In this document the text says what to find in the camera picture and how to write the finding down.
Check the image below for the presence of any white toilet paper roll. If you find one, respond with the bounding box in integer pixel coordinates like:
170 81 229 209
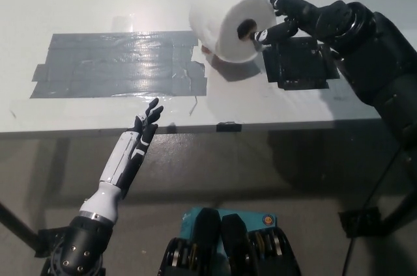
188 0 278 64

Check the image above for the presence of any black table leg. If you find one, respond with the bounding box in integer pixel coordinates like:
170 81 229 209
0 200 40 247

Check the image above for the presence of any black cable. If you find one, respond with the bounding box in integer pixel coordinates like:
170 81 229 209
339 236 360 276

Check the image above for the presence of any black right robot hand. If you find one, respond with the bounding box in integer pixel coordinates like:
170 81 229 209
250 0 354 52

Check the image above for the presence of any small clear tape piece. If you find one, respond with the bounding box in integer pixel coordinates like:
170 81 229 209
111 15 135 33

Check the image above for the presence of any black teal robot body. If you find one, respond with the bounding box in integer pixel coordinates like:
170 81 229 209
158 207 302 276

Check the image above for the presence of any grey duct tape patch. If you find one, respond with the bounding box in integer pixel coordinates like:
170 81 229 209
31 30 209 100

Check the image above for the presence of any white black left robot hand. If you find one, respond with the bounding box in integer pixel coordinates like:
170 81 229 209
97 97 164 199

